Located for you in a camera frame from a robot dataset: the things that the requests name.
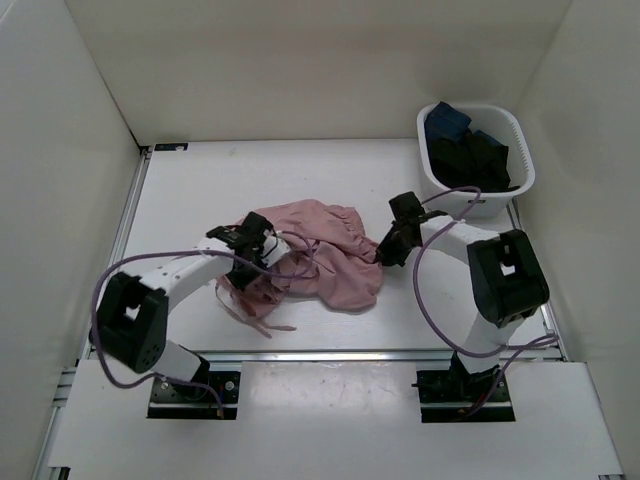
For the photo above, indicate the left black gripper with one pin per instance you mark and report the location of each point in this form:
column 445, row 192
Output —
column 239, row 281

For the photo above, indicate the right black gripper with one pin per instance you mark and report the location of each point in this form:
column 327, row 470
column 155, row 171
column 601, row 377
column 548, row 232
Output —
column 385, row 254

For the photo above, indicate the pink trousers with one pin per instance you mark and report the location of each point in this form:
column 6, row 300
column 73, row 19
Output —
column 331, row 260

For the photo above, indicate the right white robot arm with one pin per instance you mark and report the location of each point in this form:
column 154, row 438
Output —
column 507, row 282

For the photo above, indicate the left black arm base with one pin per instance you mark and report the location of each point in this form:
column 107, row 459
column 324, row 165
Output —
column 217, row 402

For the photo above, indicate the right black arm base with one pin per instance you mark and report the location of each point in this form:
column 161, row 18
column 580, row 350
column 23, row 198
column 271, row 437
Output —
column 443, row 400

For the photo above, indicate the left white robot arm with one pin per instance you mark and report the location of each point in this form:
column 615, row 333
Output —
column 130, row 313

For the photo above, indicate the black folded garment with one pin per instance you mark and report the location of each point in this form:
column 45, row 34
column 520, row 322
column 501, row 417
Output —
column 474, row 160

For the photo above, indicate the blue folded garment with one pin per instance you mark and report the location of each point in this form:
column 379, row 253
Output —
column 445, row 122

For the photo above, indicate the small dark label sticker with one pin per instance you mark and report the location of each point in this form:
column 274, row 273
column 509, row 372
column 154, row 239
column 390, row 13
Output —
column 171, row 147

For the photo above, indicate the white plastic laundry basket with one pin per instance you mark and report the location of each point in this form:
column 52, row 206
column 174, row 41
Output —
column 502, row 126

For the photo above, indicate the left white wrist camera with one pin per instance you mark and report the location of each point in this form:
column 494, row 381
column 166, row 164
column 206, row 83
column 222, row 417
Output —
column 274, row 249

